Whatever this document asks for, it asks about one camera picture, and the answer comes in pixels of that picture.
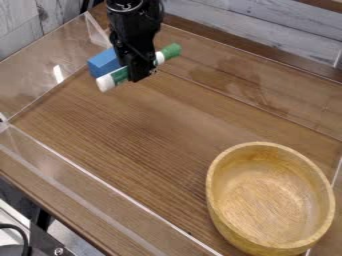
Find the green and white marker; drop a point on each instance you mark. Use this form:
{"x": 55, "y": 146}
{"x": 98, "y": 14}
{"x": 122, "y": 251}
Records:
{"x": 118, "y": 75}

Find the clear acrylic corner bracket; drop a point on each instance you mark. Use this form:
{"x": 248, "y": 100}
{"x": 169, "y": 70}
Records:
{"x": 98, "y": 35}

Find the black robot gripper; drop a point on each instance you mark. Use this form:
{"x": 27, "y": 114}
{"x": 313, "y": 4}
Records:
{"x": 136, "y": 21}

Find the light wooden bowl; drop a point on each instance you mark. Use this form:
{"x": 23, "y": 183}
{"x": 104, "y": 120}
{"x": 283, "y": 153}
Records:
{"x": 271, "y": 199}

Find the clear acrylic tray wall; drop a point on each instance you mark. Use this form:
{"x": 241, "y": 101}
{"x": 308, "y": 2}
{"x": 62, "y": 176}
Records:
{"x": 118, "y": 224}

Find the black metal table frame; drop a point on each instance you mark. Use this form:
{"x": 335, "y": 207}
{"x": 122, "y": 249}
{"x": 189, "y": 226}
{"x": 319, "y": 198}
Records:
{"x": 39, "y": 221}

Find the blue foam block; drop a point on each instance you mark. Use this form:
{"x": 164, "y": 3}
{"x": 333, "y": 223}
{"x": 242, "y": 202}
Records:
{"x": 104, "y": 63}

